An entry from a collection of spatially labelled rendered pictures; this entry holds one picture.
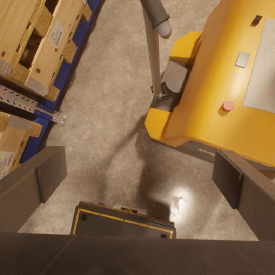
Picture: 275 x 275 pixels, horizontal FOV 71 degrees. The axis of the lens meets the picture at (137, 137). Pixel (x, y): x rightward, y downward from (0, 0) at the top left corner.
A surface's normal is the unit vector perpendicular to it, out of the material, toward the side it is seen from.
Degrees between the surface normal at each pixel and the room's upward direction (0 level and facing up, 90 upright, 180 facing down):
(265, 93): 0
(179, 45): 22
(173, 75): 0
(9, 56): 90
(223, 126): 0
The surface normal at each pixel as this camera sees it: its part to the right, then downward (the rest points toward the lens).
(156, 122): -0.47, -0.24
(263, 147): -0.13, -0.13
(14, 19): 0.93, 0.34
